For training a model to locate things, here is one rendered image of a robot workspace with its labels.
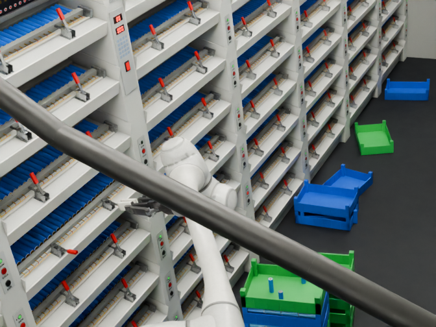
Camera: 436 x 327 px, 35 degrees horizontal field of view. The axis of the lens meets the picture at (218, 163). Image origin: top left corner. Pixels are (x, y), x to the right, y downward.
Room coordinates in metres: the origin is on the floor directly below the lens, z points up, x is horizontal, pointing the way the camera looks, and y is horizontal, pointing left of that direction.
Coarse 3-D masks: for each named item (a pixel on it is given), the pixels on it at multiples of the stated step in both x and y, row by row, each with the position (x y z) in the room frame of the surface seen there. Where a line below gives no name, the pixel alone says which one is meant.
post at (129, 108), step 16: (96, 0) 2.11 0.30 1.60; (112, 32) 2.10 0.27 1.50; (96, 48) 2.13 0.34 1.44; (112, 48) 2.09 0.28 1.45; (112, 64) 2.10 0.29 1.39; (128, 96) 2.12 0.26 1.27; (112, 112) 2.12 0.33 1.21; (128, 112) 2.10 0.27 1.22; (144, 128) 2.16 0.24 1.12; (160, 224) 2.15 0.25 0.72; (144, 256) 2.12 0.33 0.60; (160, 272) 2.10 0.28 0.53; (160, 288) 2.10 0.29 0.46; (176, 288) 2.17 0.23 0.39; (176, 304) 2.15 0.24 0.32
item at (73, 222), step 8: (112, 184) 2.06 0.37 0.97; (120, 184) 2.08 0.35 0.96; (104, 192) 2.01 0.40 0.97; (112, 192) 2.04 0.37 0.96; (96, 200) 1.97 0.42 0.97; (88, 208) 1.93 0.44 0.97; (80, 216) 1.89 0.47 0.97; (72, 224) 1.85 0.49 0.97; (56, 232) 1.81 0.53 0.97; (64, 232) 1.82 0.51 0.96; (48, 240) 1.77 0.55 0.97; (56, 240) 1.78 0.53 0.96; (64, 240) 1.79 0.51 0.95; (40, 248) 1.73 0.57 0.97; (48, 248) 1.75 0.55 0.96; (32, 256) 1.70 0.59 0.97; (40, 256) 1.71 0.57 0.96; (24, 264) 1.66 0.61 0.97
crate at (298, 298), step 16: (256, 272) 2.16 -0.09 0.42; (272, 272) 2.15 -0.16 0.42; (288, 272) 2.13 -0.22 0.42; (256, 288) 2.09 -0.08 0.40; (288, 288) 2.06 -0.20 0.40; (304, 288) 2.05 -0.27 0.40; (320, 288) 2.04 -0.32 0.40; (256, 304) 1.98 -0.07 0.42; (272, 304) 1.95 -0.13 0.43; (288, 304) 1.93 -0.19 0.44; (304, 304) 1.91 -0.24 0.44; (320, 304) 1.90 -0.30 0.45
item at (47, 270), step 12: (120, 192) 2.05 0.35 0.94; (132, 192) 2.06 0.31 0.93; (96, 216) 1.92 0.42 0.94; (108, 216) 1.93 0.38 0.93; (84, 228) 1.86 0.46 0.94; (96, 228) 1.87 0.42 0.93; (72, 240) 1.80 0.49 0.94; (84, 240) 1.82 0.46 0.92; (36, 264) 1.69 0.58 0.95; (48, 264) 1.70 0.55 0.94; (60, 264) 1.72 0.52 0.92; (36, 276) 1.64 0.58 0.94; (48, 276) 1.67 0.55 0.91; (24, 288) 1.58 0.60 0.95; (36, 288) 1.62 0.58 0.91
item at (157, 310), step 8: (144, 304) 2.12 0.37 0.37; (152, 304) 2.11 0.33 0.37; (160, 304) 2.10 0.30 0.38; (136, 312) 2.08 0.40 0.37; (144, 312) 2.08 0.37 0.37; (152, 312) 2.10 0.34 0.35; (160, 312) 2.10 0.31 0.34; (128, 320) 2.05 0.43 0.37; (136, 320) 2.04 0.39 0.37; (144, 320) 2.05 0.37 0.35; (152, 320) 2.06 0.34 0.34; (160, 320) 2.07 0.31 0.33
